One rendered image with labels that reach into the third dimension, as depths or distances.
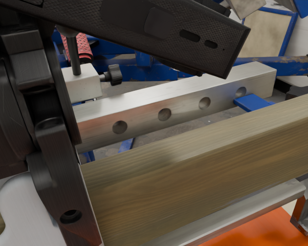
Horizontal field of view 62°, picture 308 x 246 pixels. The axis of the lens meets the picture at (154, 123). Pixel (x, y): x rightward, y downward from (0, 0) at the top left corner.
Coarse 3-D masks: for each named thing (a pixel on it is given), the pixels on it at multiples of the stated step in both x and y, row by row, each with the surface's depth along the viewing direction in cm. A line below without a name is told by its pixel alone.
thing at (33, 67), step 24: (0, 24) 9; (24, 24) 9; (48, 24) 9; (0, 48) 8; (24, 48) 8; (48, 48) 9; (0, 72) 8; (24, 72) 8; (48, 72) 8; (0, 96) 8; (24, 96) 9; (0, 120) 8; (24, 120) 9; (72, 120) 9; (0, 144) 9; (24, 144) 9; (72, 144) 12; (0, 168) 10; (24, 168) 10
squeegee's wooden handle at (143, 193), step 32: (224, 128) 18; (256, 128) 18; (288, 128) 19; (96, 160) 17; (128, 160) 16; (160, 160) 16; (192, 160) 16; (224, 160) 17; (256, 160) 19; (288, 160) 21; (96, 192) 14; (128, 192) 15; (160, 192) 16; (192, 192) 18; (224, 192) 19; (256, 192) 21; (0, 224) 13; (128, 224) 17; (160, 224) 18
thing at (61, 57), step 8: (88, 40) 79; (56, 48) 70; (96, 48) 80; (104, 48) 80; (112, 48) 79; (120, 48) 79; (128, 48) 79; (64, 56) 57; (136, 56) 75; (144, 56) 74; (152, 56) 79; (64, 64) 55; (136, 64) 76; (144, 64) 76
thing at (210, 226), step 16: (272, 192) 21; (288, 192) 21; (304, 192) 22; (224, 208) 20; (240, 208) 20; (256, 208) 20; (272, 208) 21; (192, 224) 19; (208, 224) 19; (224, 224) 19; (240, 224) 20; (160, 240) 18; (176, 240) 18; (192, 240) 18; (208, 240) 19
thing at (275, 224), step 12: (264, 216) 29; (276, 216) 29; (288, 216) 29; (240, 228) 28; (252, 228) 28; (264, 228) 28; (276, 228) 28; (288, 228) 28; (216, 240) 27; (228, 240) 27; (240, 240) 27; (252, 240) 27; (264, 240) 27; (276, 240) 27; (288, 240) 27; (300, 240) 27
